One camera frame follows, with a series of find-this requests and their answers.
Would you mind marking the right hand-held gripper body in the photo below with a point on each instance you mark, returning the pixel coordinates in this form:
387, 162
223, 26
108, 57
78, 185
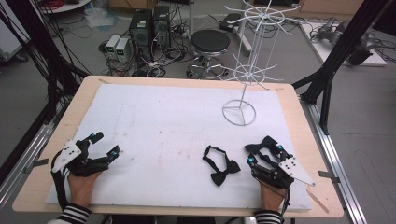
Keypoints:
292, 169

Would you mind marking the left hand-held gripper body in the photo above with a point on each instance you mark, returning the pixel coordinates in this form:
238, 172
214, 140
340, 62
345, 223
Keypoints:
70, 154

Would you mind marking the black bow tie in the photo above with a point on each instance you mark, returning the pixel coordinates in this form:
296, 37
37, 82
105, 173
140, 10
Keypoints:
219, 179

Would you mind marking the person's right hand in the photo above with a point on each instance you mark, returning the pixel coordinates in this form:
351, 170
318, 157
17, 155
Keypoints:
273, 199

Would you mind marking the person's left hand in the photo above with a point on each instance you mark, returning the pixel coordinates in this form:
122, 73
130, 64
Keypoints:
81, 189

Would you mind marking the grey metal clamp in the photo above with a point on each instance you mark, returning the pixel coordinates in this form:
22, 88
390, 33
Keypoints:
40, 162
325, 174

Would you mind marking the thin wooden stick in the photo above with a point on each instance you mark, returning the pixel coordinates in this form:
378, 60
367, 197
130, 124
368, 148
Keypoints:
317, 200

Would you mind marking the white foam mat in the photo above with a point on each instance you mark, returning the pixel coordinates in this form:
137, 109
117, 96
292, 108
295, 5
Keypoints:
162, 124

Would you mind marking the grey power supply box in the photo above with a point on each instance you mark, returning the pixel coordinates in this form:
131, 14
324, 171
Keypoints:
112, 43
123, 49

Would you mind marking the white metal stand leg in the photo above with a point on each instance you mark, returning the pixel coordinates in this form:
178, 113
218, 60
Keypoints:
246, 43

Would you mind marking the black computer tower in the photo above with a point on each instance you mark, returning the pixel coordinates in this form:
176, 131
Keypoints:
161, 28
140, 31

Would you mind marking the clear plastic bag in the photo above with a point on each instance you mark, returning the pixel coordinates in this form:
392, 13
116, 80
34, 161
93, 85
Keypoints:
99, 17

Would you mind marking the black round stool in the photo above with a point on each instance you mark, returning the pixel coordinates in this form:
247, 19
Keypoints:
210, 40

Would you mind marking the grey and black device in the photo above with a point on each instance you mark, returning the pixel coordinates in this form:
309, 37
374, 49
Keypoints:
330, 29

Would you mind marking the black flat box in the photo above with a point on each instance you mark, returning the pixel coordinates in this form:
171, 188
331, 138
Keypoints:
229, 21

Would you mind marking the grey equipment case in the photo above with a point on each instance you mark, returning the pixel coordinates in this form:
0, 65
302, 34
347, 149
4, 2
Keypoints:
9, 37

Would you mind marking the round white table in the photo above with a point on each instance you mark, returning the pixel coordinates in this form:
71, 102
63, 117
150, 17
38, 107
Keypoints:
68, 7

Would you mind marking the wooden cabinet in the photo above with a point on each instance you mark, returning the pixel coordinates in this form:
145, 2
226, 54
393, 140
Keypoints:
330, 6
130, 3

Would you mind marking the aluminium rail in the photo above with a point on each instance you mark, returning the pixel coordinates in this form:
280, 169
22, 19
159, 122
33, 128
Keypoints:
330, 155
40, 137

